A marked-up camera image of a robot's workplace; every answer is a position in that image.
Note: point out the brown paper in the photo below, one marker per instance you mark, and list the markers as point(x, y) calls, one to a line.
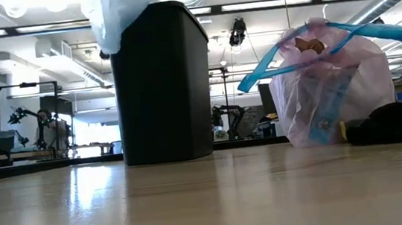
point(310, 45)

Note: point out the light blue trash bag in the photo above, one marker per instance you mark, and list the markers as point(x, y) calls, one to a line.
point(116, 16)

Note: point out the long blue strip packet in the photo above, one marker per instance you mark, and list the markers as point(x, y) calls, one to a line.
point(330, 114)

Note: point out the black background robot arm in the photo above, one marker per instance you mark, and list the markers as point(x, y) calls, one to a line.
point(18, 116)
point(229, 111)

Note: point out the dark plastic trash bin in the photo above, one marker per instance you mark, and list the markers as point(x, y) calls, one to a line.
point(162, 86)

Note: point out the black computer monitor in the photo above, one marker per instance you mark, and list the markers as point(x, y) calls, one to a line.
point(267, 100)

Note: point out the overhead light bar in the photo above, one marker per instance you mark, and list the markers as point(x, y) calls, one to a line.
point(268, 3)

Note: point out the person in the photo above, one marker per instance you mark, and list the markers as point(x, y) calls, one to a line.
point(51, 132)

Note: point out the blue bucket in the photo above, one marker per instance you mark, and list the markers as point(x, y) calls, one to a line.
point(2, 141)

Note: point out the black ceiling camera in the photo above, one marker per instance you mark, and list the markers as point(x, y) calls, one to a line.
point(237, 32)
point(104, 55)

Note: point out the black background rig frame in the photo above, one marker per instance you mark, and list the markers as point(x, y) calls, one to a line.
point(27, 85)

